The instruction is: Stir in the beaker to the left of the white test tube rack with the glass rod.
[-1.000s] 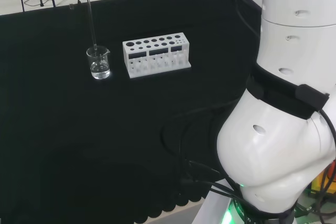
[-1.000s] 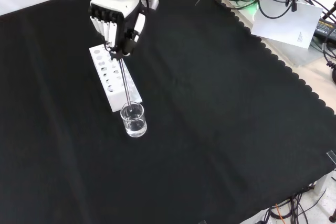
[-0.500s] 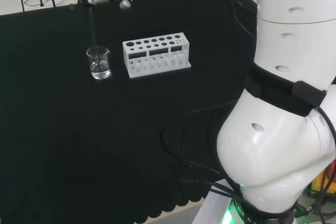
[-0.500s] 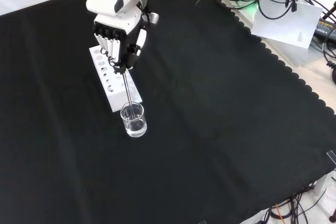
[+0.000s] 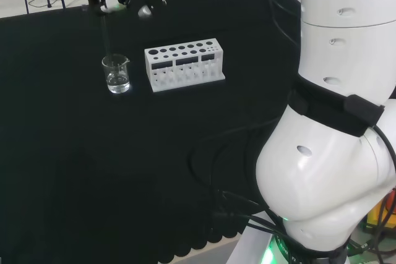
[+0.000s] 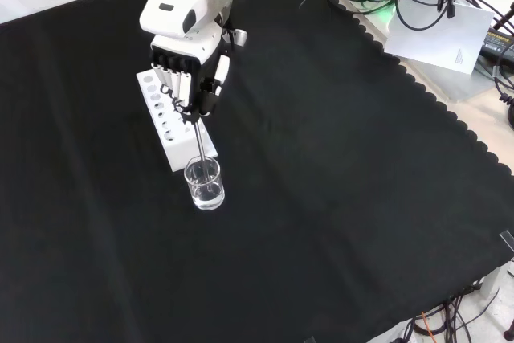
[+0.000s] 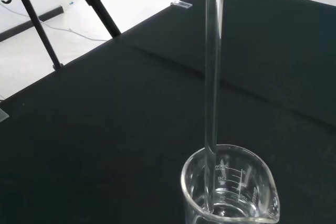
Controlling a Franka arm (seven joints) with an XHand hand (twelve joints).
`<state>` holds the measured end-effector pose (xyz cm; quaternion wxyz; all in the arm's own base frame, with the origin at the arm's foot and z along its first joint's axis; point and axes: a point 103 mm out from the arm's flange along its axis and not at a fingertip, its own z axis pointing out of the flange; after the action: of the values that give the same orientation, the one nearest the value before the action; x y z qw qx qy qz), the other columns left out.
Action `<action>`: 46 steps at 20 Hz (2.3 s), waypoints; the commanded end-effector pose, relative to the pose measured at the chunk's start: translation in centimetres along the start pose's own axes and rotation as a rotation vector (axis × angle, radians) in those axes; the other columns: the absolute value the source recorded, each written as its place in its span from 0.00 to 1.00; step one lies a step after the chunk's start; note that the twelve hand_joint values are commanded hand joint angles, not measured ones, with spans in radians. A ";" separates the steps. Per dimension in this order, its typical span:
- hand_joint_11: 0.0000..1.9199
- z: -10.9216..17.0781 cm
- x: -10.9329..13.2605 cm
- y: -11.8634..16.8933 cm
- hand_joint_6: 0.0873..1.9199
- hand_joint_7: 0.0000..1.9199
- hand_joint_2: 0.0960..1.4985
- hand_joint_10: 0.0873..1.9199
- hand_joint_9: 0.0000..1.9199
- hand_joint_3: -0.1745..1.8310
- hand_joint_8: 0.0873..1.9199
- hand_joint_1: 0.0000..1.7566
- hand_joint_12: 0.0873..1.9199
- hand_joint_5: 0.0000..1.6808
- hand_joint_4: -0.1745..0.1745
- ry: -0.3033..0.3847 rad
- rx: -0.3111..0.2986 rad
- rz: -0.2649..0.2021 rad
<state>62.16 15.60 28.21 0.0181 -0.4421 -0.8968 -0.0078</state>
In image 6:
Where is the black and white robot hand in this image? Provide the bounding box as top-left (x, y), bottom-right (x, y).
top-left (139, 0), bottom-right (234, 124)

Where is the clear glass rod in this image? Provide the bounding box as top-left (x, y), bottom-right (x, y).
top-left (194, 117), bottom-right (213, 186)

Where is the white test tube rack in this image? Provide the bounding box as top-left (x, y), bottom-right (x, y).
top-left (136, 71), bottom-right (218, 174)

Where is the clear glass beaker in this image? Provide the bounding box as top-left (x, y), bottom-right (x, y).
top-left (183, 157), bottom-right (226, 211)

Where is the black bench cloth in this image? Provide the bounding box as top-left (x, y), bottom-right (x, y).
top-left (0, 0), bottom-right (514, 343)

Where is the pale paper board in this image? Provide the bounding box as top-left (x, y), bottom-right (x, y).
top-left (384, 0), bottom-right (495, 76)

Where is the black power adapter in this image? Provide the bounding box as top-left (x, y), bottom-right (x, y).
top-left (479, 26), bottom-right (514, 63)

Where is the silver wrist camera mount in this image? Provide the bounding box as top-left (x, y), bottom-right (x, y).
top-left (218, 0), bottom-right (249, 48)

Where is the grey metal base plate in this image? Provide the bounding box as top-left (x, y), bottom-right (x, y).
top-left (327, 0), bottom-right (514, 104)

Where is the orange cable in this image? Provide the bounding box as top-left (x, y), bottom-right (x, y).
top-left (420, 311), bottom-right (438, 338)

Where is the black cable bundle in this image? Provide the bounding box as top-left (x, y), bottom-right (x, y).
top-left (401, 282), bottom-right (514, 343)

